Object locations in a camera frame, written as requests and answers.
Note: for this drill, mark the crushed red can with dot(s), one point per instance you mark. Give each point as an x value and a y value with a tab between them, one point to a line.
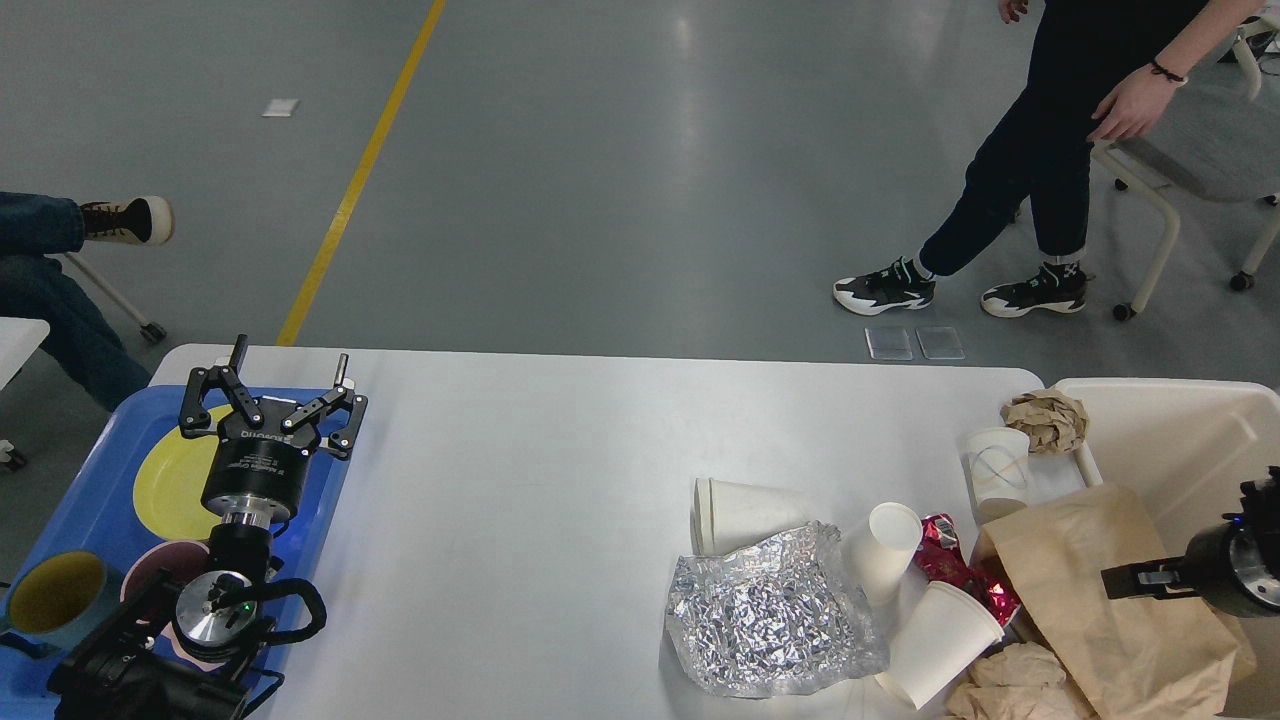
940	556

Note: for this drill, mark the large brown paper bag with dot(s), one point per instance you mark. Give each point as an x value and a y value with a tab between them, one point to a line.
1133	659

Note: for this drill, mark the grey office chair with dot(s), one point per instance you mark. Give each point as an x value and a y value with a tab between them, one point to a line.
1215	143

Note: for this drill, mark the white chair leg left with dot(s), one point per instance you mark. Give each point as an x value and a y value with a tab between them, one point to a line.
152	331

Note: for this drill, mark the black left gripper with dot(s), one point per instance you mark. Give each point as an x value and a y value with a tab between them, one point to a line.
257	465

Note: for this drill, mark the person in dark jeans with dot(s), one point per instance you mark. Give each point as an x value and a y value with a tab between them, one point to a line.
1098	71

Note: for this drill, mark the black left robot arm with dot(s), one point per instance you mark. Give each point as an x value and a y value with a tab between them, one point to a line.
188	647

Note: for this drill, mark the upright white paper cup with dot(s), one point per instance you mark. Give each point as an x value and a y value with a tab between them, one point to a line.
881	548

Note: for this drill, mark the front white paper cup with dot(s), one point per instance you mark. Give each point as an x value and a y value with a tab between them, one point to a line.
943	635

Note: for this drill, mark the crumpled aluminium foil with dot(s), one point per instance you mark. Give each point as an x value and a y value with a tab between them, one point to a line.
781	616

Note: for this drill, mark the seated person in jeans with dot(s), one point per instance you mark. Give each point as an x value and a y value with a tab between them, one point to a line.
34	229

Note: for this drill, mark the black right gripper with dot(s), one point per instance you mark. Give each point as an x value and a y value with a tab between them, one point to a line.
1224	565

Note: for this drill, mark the white plastic bin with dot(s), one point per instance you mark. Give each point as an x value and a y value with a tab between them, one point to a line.
1182	446

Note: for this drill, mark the brown paper ball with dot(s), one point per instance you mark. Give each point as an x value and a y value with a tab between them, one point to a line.
1053	422

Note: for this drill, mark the lying white paper cup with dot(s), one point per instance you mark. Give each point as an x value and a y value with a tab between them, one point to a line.
727	516

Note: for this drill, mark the blue plastic tray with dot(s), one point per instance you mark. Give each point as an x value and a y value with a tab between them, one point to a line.
97	514

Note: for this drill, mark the yellow plastic plate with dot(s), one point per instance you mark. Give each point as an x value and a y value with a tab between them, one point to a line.
168	487

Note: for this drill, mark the crumpled brown paper front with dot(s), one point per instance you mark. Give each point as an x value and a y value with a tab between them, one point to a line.
1022	681

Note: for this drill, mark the small scribbled paper cup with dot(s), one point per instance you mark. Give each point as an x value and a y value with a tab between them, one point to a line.
999	472

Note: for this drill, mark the teal mug yellow inside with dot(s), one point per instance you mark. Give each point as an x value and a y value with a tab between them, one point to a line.
58	602

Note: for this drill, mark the white table edge left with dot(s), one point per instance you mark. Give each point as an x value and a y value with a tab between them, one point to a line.
20	338

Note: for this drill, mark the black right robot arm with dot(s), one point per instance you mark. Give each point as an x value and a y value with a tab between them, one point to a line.
1260	511

